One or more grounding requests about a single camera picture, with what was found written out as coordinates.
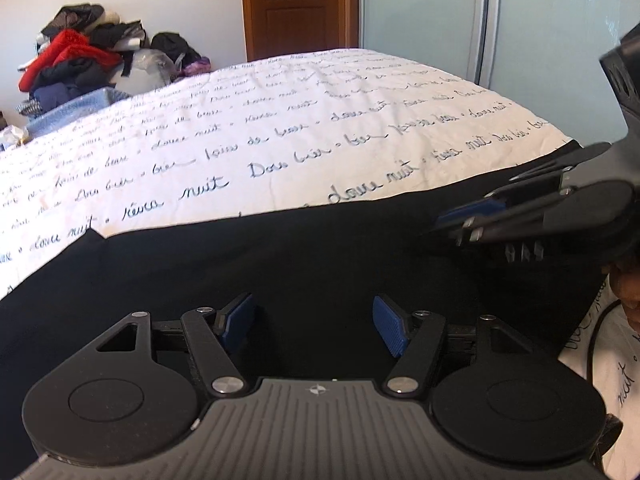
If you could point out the frosted glass wardrobe door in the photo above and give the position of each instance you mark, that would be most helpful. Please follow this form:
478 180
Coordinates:
540 25

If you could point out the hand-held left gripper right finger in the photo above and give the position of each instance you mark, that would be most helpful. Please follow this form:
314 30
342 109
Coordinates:
390 325

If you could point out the pile of clothes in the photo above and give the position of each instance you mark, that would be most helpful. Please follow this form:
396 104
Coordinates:
75 55

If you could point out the black bag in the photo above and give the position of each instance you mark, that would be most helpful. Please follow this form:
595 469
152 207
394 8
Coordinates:
172 47

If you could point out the black pants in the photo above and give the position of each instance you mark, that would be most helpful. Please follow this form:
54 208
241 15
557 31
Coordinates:
310 260

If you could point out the brown wooden door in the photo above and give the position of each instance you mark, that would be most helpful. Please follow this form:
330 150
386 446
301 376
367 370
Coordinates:
295 5

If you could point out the white crumpled paper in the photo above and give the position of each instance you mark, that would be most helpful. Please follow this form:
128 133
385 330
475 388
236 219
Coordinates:
14 135

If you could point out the blue textured bedspread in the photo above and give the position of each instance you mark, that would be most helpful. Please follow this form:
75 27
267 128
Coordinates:
75 110

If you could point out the white script-printed quilt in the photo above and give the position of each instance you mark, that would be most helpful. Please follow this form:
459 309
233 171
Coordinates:
280 125

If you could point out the translucent plastic bag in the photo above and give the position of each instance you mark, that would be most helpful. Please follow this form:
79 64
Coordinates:
145 72

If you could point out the person's right hand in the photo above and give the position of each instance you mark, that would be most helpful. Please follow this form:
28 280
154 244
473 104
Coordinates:
629 287

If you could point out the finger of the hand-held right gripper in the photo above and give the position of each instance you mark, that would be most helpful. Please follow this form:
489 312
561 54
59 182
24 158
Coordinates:
475 212
530 186

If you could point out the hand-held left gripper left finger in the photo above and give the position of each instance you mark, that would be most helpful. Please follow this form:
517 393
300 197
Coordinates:
239 320

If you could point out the purple cloth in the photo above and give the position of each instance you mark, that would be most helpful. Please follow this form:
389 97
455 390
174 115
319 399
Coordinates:
197 66

